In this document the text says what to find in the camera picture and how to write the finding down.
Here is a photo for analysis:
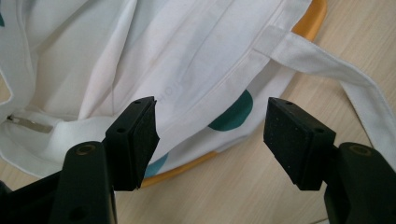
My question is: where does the white teal orange tote bag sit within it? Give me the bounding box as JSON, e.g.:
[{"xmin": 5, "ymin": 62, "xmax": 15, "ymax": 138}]
[{"xmin": 0, "ymin": 0, "xmax": 396, "ymax": 189}]

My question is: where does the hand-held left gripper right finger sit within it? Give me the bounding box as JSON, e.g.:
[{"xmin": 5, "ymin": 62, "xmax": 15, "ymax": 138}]
[{"xmin": 262, "ymin": 96, "xmax": 337, "ymax": 191}]

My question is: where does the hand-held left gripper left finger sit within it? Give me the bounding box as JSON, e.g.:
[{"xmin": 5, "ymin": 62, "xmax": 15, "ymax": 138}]
[{"xmin": 103, "ymin": 95, "xmax": 161, "ymax": 191}]

